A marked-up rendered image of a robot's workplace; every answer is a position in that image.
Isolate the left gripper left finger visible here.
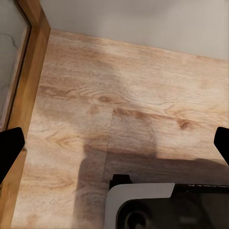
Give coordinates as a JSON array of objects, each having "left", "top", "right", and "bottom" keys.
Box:
[{"left": 0, "top": 127, "right": 25, "bottom": 184}]

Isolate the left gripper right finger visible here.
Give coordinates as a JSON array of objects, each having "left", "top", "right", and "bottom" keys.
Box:
[{"left": 214, "top": 127, "right": 229, "bottom": 165}]

